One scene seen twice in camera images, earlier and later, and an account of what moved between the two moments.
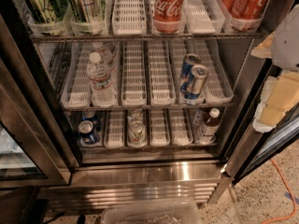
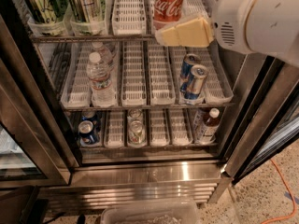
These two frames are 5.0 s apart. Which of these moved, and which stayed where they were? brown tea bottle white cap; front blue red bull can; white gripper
Moved: white gripper
Stayed: brown tea bottle white cap; front blue red bull can
